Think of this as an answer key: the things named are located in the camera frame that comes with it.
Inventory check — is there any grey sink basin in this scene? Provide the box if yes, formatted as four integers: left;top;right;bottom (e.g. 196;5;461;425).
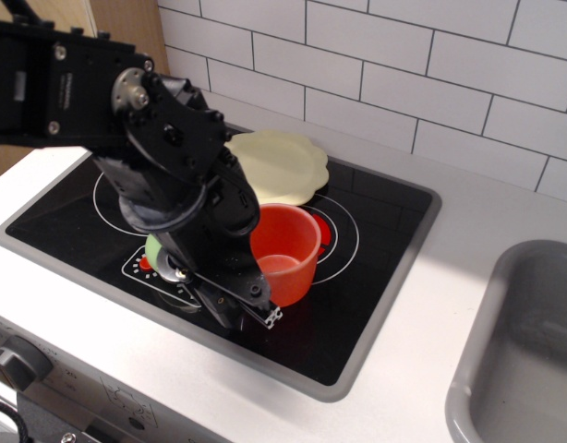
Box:
445;240;567;442

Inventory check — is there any grey oven knob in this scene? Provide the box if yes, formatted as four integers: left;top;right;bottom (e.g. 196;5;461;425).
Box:
0;336;54;391

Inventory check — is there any cream scalloped plate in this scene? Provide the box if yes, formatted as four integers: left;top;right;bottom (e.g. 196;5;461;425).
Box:
226;130;329;206

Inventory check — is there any black cable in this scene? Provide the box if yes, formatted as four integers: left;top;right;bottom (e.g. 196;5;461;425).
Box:
0;396;33;443

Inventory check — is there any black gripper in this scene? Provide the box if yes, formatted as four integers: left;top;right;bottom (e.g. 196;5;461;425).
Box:
157;161;284;329

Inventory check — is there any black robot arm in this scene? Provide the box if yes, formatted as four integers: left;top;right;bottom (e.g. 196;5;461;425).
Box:
0;1;282;328

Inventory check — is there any red orange cup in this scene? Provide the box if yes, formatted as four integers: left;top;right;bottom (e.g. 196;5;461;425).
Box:
250;203;321;307

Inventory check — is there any black toy stovetop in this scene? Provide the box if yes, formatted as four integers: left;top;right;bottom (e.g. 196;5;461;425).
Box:
0;158;441;401

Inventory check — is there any green toy pear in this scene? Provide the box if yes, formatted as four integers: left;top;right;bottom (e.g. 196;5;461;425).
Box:
145;234;164;273

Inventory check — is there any grey oven front panel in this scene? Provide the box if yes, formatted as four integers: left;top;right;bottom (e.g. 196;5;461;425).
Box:
0;317;225;442

